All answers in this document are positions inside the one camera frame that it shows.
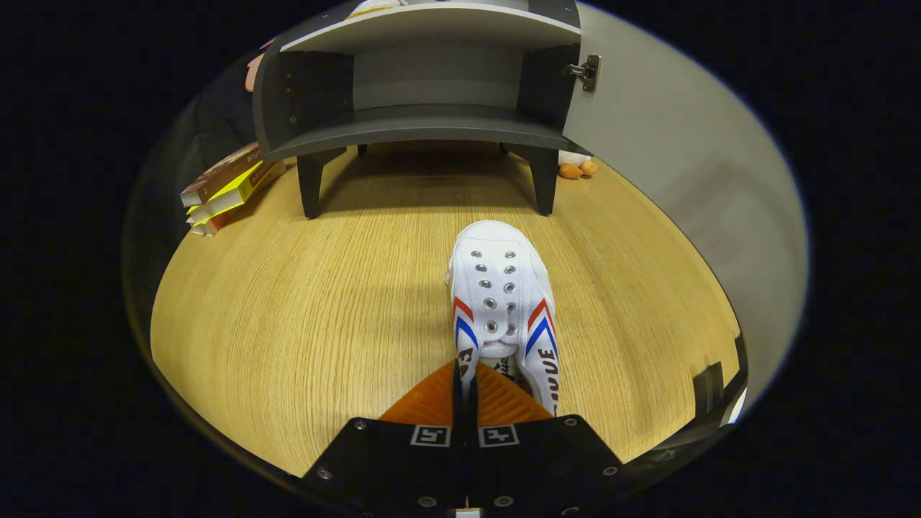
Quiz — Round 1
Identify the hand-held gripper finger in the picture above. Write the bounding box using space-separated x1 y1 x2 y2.
301 360 467 513
468 362 625 515

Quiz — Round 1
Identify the small plush toy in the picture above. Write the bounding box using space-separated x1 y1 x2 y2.
558 150 599 181

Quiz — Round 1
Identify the orange spine book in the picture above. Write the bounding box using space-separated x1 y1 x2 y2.
191 207 240 238

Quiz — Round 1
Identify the yellow book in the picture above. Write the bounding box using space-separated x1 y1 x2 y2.
186 160 286 225

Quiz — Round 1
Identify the black backdrop cloth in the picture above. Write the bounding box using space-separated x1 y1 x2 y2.
126 36 267 288

